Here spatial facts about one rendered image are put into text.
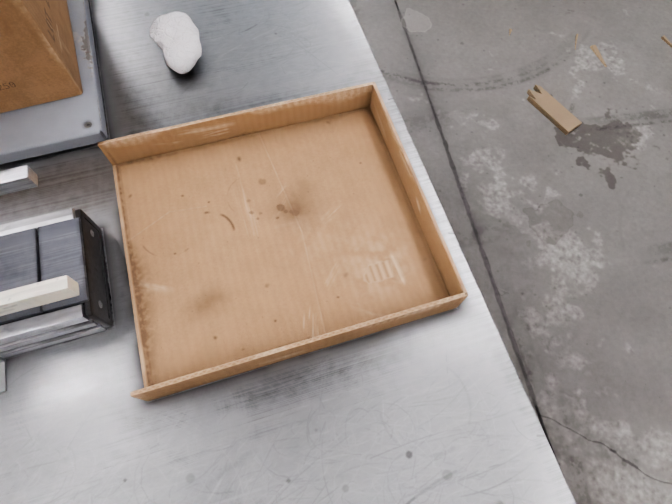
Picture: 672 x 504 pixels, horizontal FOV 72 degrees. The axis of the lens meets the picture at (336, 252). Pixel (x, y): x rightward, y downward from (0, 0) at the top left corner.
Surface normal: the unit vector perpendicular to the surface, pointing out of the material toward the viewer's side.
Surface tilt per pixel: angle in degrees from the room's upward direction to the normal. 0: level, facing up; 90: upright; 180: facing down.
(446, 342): 0
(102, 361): 0
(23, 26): 90
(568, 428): 0
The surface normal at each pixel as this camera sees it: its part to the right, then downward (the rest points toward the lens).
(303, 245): 0.03, -0.40
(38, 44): 0.33, 0.87
